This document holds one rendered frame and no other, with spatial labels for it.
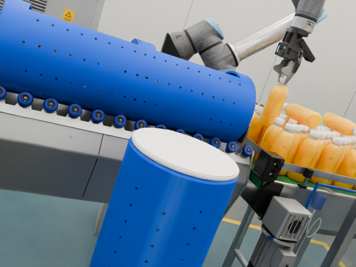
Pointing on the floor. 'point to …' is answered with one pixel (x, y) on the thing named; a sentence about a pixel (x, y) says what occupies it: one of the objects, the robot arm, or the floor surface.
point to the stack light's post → (341, 239)
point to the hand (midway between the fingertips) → (284, 80)
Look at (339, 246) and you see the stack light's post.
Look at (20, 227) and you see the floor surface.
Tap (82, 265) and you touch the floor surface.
